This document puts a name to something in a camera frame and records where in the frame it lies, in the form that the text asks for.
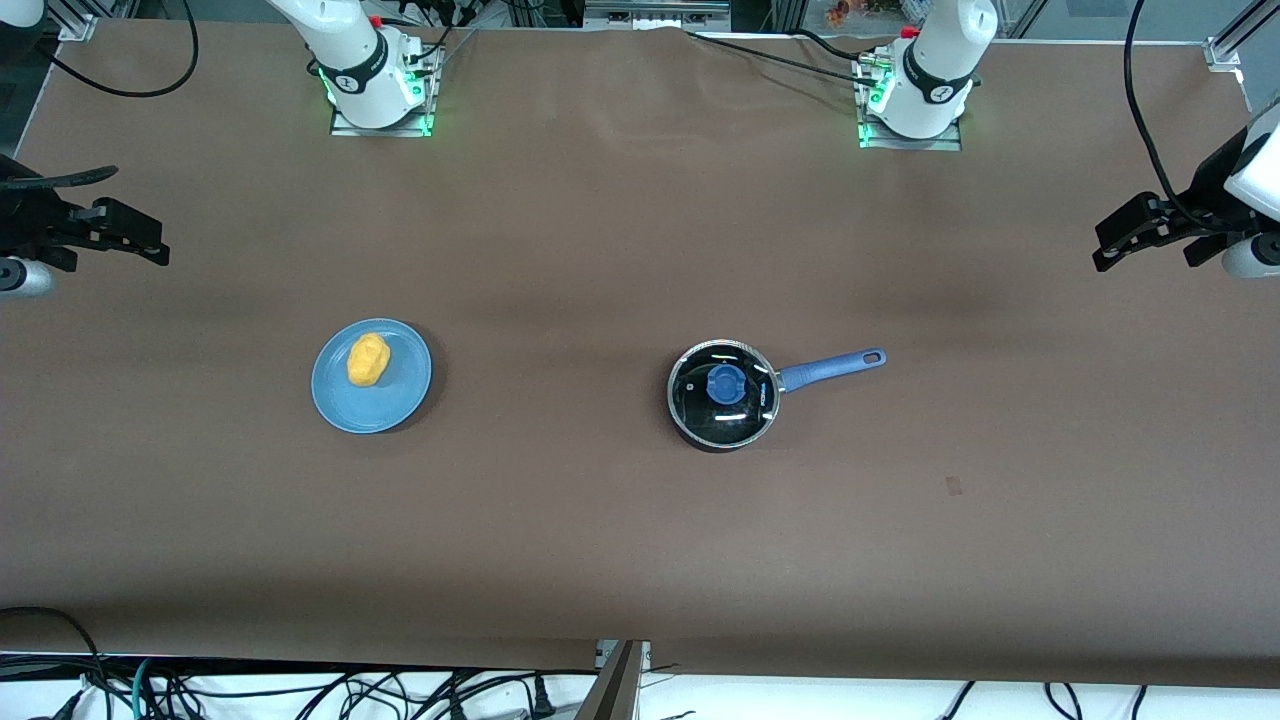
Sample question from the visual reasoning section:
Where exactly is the yellow potato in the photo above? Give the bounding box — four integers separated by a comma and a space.
347, 333, 391, 388

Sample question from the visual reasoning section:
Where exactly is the glass lid blue knob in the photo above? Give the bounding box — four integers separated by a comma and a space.
668, 340, 779, 447

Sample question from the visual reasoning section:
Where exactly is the blue round plate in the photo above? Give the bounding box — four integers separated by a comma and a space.
311, 318, 433, 435

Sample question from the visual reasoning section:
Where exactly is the grey metal box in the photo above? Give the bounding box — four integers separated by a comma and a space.
585, 0, 731, 31

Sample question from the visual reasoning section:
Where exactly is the brown paper table cover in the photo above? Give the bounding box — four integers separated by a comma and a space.
0, 20, 1280, 691

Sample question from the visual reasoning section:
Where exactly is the aluminium profile beam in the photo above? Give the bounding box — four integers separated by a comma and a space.
575, 640, 651, 720

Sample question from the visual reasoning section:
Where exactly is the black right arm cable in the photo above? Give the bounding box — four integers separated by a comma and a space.
0, 0, 199, 191

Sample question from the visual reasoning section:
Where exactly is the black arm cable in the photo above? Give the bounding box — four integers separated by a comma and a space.
1124, 0, 1251, 233
0, 0, 199, 191

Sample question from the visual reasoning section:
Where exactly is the aluminium frame corner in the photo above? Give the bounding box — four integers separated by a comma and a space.
45, 0, 101, 41
1205, 0, 1280, 71

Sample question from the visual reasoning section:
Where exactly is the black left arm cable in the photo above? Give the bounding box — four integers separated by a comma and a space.
1124, 0, 1251, 233

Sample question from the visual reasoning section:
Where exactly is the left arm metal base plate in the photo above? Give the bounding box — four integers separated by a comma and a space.
858, 55, 963, 151

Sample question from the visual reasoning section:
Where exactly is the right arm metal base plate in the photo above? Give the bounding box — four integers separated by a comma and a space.
330, 45, 438, 138

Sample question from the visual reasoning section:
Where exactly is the black pot blue handle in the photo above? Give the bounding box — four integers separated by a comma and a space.
667, 338, 887, 453

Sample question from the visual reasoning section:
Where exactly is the black looped floor cable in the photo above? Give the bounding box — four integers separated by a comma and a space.
0, 605, 106, 720

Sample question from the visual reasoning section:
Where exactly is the long black table cable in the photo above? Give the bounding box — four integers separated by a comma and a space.
688, 30, 881, 86

